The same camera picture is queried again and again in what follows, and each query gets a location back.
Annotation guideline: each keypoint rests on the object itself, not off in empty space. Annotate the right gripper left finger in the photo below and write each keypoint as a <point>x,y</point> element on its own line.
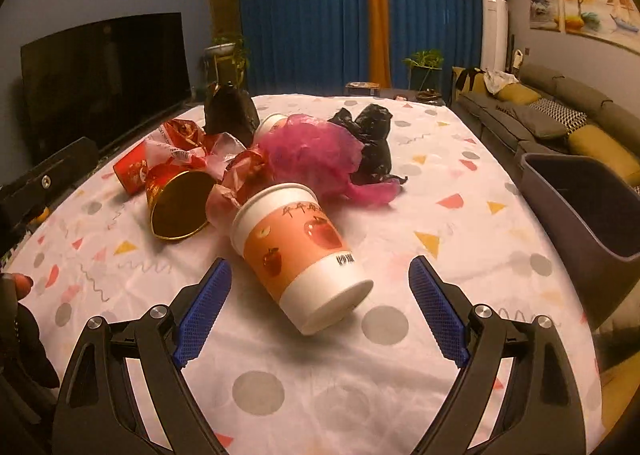
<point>97,412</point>

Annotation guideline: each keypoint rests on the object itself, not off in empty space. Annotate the patterned white tablecloth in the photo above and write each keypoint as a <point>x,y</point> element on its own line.
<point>320,347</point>

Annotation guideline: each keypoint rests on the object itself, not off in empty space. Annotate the white standing air conditioner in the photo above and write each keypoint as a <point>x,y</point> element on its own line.
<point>494,36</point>

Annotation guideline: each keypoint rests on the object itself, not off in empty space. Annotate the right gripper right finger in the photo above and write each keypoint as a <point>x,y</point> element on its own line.
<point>540,412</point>

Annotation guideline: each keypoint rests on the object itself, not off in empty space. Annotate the red white plastic bag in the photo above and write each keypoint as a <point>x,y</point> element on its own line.
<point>239,172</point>

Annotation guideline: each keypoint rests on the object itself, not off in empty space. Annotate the grey sofa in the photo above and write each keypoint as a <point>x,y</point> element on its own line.
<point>536,113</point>

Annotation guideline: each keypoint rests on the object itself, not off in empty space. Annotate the white apple paper cup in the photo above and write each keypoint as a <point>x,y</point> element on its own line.
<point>299,257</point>

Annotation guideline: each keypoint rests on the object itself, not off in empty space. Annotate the left hand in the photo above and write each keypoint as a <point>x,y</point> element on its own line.
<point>22,283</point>

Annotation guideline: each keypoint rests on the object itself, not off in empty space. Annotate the dark brown bag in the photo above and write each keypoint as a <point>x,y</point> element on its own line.
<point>231,109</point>

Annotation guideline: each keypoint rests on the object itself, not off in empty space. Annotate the green potted plant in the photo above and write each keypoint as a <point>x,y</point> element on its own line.
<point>425,69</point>

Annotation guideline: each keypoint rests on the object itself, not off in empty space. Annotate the yellow cushion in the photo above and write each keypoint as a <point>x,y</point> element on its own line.
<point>593,142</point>

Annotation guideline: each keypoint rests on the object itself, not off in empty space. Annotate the large red paper bucket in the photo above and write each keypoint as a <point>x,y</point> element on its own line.
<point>177,197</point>

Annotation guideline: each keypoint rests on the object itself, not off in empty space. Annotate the black television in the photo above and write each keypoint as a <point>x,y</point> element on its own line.
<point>101,81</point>

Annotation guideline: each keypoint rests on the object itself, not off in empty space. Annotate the orange curtain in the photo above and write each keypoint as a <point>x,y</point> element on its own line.
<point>379,42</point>

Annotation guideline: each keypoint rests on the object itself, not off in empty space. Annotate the dark coffee table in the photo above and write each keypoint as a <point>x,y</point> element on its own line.
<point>371,89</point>

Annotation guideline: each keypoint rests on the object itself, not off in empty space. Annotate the plant on stand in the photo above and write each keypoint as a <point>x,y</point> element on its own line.
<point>226,60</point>

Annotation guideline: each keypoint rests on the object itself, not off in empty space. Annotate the blue curtain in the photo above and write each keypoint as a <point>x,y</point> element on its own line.
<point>317,46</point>

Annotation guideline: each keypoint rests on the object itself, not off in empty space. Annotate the small red paper cup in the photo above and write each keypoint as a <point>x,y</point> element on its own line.
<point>132,168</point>

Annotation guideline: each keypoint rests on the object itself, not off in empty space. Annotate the grey trash bin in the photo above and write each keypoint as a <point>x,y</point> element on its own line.
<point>592,218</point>

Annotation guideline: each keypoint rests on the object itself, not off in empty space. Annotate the black plastic bag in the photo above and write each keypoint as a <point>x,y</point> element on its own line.
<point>371,128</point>

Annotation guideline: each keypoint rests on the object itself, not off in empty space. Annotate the middle sailboat painting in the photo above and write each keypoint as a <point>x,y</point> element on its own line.
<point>613,21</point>

